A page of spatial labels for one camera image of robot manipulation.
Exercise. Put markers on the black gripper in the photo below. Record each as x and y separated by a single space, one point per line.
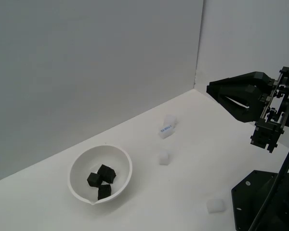
267 137

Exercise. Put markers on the black foam cube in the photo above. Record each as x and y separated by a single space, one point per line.
107 173
94 179
104 191

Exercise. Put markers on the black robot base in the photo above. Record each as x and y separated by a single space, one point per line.
255 199

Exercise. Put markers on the white bowl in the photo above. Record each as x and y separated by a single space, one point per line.
86 163

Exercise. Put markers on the white foam block blue print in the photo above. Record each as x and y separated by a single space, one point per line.
166 132

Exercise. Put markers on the white foam cube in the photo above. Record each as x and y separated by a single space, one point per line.
215 205
164 158

